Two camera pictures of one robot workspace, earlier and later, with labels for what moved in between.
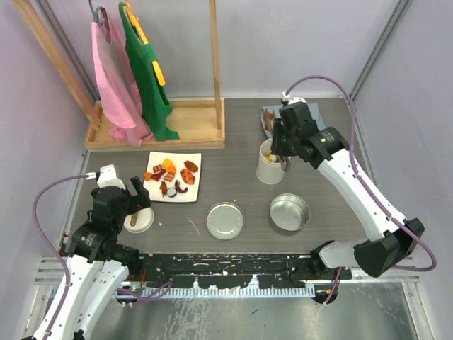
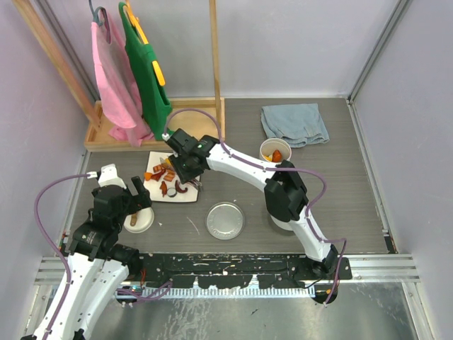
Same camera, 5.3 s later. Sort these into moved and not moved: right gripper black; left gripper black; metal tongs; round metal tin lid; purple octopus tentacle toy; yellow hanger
Moved: metal tongs; right gripper black
Not moved: purple octopus tentacle toy; left gripper black; round metal tin lid; yellow hanger
